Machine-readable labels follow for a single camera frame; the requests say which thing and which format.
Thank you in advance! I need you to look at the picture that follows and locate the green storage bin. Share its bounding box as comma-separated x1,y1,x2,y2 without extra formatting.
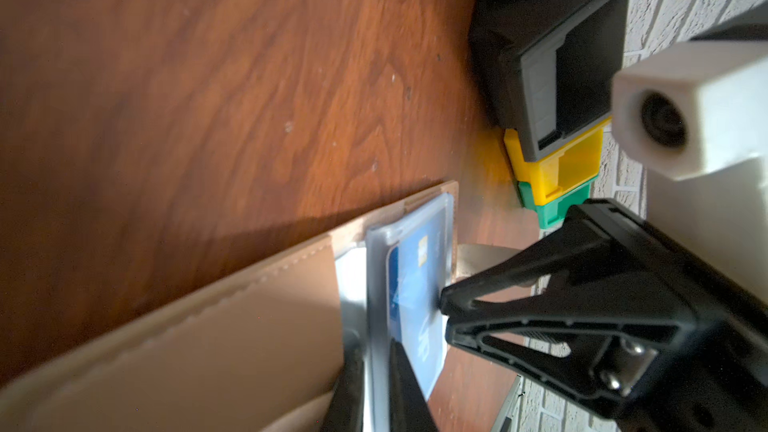
517,177,597,230

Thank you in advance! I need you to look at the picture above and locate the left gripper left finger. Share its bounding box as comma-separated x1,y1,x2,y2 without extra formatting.
320,330,366,432

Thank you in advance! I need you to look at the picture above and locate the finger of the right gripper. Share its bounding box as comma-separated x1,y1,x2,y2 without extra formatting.
446,314,694,420
440,199,707,318

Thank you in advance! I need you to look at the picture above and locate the tan leather card holder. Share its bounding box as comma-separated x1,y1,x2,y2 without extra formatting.
0,179,523,432

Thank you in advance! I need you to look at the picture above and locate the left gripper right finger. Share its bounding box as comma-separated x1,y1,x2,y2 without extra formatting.
388,339,438,432

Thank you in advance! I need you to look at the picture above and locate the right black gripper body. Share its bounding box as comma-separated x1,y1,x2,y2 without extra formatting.
617,287,767,431

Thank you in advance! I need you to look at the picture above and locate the blue credit card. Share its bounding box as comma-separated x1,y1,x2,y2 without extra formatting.
387,216,448,398

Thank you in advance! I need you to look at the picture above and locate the black storage bin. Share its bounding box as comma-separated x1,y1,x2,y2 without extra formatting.
469,0,629,162

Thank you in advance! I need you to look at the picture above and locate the yellow storage bin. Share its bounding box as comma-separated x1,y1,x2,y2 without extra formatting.
504,118,611,206

